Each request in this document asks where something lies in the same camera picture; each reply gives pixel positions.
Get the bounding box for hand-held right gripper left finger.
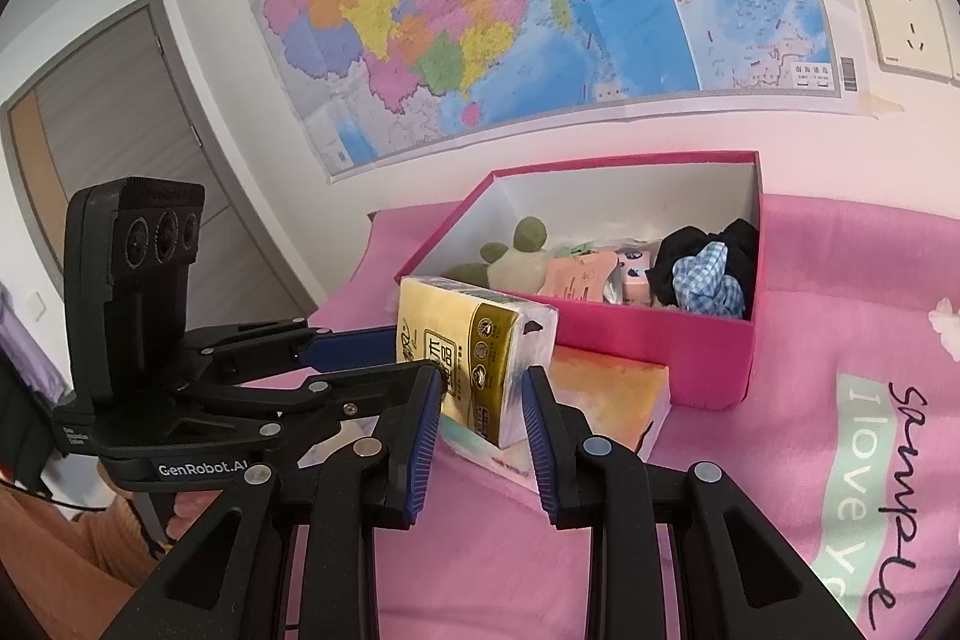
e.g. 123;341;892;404
97;364;445;640

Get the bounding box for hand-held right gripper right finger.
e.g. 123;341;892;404
521;366;863;640

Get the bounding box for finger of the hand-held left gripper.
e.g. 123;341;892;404
186;316;398;380
199;362;428;461

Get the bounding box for pastel tissue pack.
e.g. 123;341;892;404
439;344;671;480

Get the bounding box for yellow tissue pack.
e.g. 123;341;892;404
396;276;560;447

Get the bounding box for pink cardboard box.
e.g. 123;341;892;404
395;151;762;412

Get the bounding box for peach packet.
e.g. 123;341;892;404
544;254;620;304

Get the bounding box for green plush toy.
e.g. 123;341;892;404
448;218;552;295

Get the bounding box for small pink white tissue packet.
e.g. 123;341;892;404
611;246;661;305

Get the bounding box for black scrunchie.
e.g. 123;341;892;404
646;218;760;319

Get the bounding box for blue gingham scrunchie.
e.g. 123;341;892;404
671;242;747;317

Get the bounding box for person's left forearm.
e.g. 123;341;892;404
0;486;177;618

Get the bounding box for person's left hand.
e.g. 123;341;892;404
163;490;226;543

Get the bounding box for purple cloth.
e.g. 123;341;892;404
0;284;62;402

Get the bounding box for grey door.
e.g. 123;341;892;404
0;0;320;326

